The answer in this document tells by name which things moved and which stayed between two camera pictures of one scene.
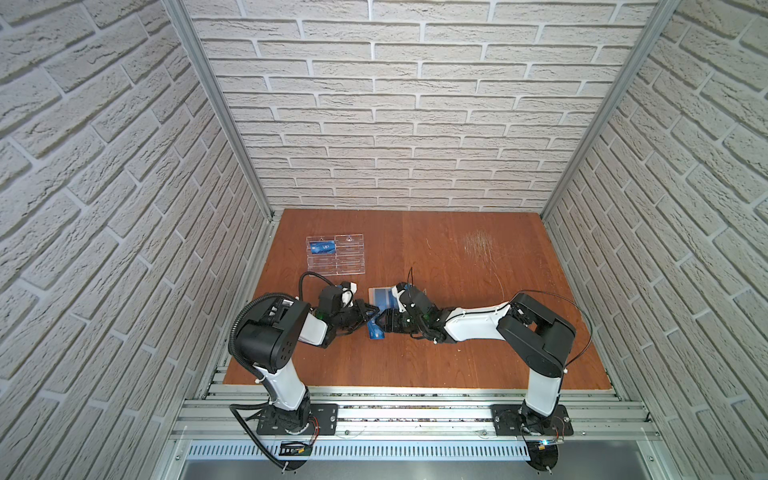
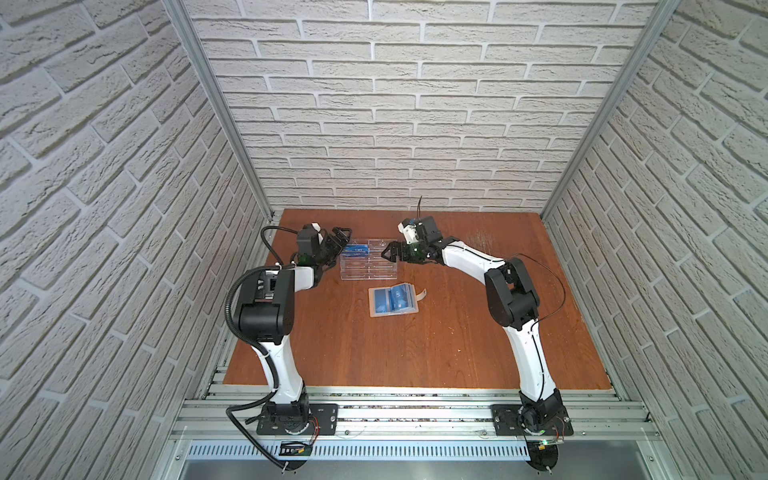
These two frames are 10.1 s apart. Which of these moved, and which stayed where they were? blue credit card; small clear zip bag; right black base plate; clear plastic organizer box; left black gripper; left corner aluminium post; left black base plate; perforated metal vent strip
Moved: left black gripper; clear plastic organizer box; blue credit card
Stayed: small clear zip bag; perforated metal vent strip; right black base plate; left black base plate; left corner aluminium post
